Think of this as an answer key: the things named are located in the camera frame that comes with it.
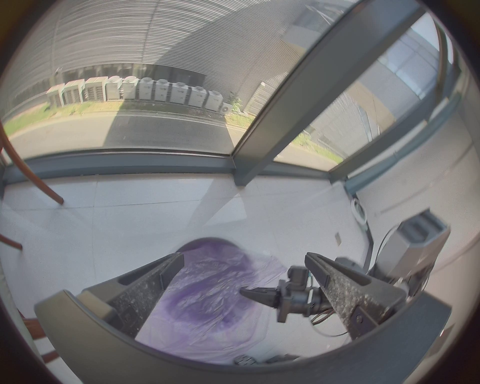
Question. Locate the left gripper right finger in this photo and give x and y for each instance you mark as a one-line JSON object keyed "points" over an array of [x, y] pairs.
{"points": [[348, 296]]}

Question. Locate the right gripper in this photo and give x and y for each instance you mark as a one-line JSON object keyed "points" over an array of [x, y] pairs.
{"points": [[303, 300]]}

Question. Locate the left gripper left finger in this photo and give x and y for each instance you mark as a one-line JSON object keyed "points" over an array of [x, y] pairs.
{"points": [[150, 285]]}

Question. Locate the purple plastic bag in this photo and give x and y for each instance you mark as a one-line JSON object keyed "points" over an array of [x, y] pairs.
{"points": [[210, 300]]}

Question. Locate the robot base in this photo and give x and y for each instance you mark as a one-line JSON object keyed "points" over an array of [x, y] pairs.
{"points": [[245, 360]]}

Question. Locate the white trash bin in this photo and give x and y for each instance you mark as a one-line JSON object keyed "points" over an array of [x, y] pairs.
{"points": [[202, 242]]}

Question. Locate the white chair with wooden legs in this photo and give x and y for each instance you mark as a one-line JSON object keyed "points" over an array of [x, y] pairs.
{"points": [[26, 165]]}

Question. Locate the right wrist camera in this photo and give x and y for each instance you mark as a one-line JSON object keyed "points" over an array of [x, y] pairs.
{"points": [[299, 276]]}

